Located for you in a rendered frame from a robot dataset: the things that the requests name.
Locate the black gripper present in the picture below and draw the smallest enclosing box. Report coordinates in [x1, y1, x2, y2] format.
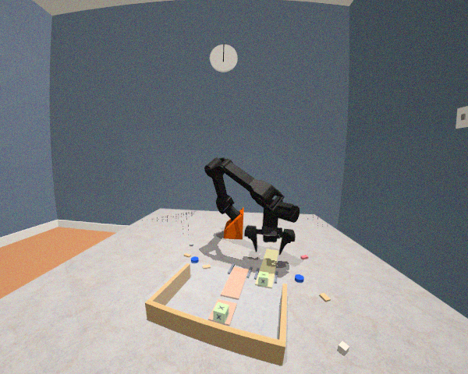
[245, 216, 296, 255]

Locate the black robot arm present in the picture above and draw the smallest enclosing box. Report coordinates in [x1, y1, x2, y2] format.
[204, 157, 300, 243]

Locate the small white cube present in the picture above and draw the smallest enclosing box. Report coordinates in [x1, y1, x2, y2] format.
[337, 341, 349, 356]

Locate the tan flat bar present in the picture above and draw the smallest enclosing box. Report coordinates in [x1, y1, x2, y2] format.
[320, 293, 331, 302]

